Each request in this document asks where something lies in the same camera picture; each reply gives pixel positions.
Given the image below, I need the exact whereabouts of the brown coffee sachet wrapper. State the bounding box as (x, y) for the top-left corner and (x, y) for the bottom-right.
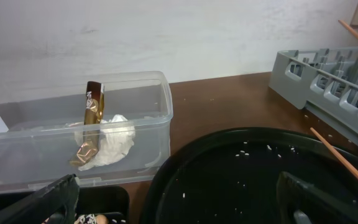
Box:
(70, 81), (104, 167)

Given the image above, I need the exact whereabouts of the rectangular black tray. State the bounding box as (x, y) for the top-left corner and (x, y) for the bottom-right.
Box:
(0, 185), (131, 224)

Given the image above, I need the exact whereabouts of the round black tray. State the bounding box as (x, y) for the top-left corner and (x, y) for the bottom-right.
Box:
(139, 128), (358, 223)

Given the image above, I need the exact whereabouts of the clear plastic waste bin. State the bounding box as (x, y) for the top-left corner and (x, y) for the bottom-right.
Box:
(0, 71), (173, 194)

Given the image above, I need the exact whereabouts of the white tissue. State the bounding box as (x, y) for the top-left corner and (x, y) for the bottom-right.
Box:
(78, 122), (135, 171)

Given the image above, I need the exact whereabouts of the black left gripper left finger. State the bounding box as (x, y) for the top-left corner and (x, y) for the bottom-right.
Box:
(0, 174), (80, 224)

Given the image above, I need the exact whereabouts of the food scraps peanuts and rice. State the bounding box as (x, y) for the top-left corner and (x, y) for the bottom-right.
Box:
(42, 213), (127, 224)

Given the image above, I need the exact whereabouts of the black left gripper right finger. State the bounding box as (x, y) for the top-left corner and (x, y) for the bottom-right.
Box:
(276, 172), (358, 223)

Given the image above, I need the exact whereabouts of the grey plastic dishwasher rack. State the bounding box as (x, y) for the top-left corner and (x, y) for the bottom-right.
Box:
(269, 47), (358, 146)

